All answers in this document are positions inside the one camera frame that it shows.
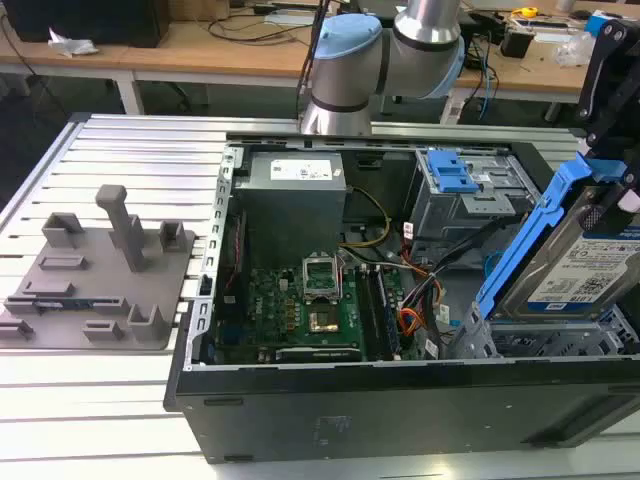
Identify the hard disk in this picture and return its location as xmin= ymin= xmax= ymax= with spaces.
xmin=474 ymin=152 xmax=640 ymax=322

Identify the metal disk bay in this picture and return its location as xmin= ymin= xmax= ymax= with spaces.
xmin=444 ymin=299 xmax=640 ymax=362

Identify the black expansion slot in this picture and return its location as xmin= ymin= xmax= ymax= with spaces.
xmin=273 ymin=346 xmax=362 ymax=363

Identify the clear plastic bag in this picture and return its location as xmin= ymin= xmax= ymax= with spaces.
xmin=553 ymin=36 xmax=595 ymax=67

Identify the wooden desk with clutter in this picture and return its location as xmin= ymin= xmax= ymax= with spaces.
xmin=447 ymin=0 xmax=640 ymax=122

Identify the small black device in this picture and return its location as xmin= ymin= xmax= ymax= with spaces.
xmin=501 ymin=24 xmax=535 ymax=58

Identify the blue plastic cage latch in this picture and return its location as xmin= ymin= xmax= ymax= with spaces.
xmin=426 ymin=151 xmax=482 ymax=195

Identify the grey metal drive cage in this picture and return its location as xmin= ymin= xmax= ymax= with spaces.
xmin=404 ymin=147 xmax=542 ymax=257

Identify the metal socket cover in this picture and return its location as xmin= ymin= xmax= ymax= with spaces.
xmin=301 ymin=251 xmax=342 ymax=302

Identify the grey power supply unit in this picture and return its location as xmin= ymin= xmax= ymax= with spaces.
xmin=232 ymin=149 xmax=347 ymax=251

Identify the CPU socket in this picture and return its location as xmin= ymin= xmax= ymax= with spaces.
xmin=306 ymin=306 xmax=342 ymax=336

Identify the green motherboard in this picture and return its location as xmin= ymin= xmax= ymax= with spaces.
xmin=214 ymin=239 xmax=436 ymax=364

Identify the black PC case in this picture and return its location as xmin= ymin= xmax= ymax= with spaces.
xmin=163 ymin=130 xmax=640 ymax=466

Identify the black box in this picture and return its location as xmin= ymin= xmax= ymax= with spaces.
xmin=3 ymin=0 xmax=170 ymax=50

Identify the white crumpled paper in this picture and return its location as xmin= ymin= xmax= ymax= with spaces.
xmin=46 ymin=26 xmax=100 ymax=57

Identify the grey parts rack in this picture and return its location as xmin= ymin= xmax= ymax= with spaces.
xmin=0 ymin=183 xmax=197 ymax=352

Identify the RAM stick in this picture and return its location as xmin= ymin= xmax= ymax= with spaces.
xmin=5 ymin=296 xmax=122 ymax=310

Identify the blue hanging cable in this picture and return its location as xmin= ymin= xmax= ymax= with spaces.
xmin=472 ymin=38 xmax=499 ymax=121

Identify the blue disk data wire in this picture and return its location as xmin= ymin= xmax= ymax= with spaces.
xmin=482 ymin=248 xmax=504 ymax=289

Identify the black cable bundle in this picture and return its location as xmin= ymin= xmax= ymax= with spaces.
xmin=398 ymin=209 xmax=532 ymax=351

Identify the yellow and black power wire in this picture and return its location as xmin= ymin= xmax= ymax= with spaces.
xmin=340 ymin=185 xmax=392 ymax=250

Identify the red orange disk power wire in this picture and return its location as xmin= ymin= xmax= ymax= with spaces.
xmin=398 ymin=307 xmax=424 ymax=344

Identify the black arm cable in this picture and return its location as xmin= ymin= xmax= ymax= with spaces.
xmin=295 ymin=0 xmax=334 ymax=121

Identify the wooden desk white frame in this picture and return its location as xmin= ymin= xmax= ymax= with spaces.
xmin=0 ymin=0 xmax=314 ymax=117

